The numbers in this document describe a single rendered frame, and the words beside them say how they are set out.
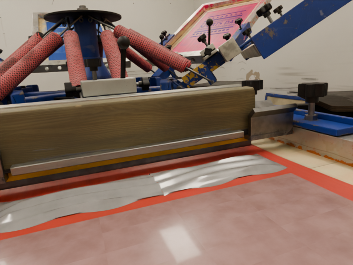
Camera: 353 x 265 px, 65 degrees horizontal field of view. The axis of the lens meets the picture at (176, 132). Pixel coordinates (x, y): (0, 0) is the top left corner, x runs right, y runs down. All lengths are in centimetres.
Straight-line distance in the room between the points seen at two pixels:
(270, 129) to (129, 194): 25
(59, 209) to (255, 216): 20
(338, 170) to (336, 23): 237
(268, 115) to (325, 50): 234
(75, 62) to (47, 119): 55
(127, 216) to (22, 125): 17
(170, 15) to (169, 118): 450
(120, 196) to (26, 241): 10
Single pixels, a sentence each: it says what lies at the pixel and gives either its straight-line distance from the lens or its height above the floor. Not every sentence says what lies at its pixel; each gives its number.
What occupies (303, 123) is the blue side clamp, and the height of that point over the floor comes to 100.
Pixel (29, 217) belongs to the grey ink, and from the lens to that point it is 33.
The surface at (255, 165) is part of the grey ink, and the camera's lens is 39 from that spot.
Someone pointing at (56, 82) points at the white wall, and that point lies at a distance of 452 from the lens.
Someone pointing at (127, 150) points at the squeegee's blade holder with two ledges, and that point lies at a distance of 37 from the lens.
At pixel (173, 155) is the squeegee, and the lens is 42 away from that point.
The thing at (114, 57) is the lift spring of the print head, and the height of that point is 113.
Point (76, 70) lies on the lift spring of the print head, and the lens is 88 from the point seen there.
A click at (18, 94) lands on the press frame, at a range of 102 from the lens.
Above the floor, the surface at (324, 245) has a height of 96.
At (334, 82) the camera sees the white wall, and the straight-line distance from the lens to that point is 272.
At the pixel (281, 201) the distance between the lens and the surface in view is 32.
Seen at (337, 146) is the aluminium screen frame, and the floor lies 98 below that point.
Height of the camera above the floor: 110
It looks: 14 degrees down
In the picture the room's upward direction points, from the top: 3 degrees counter-clockwise
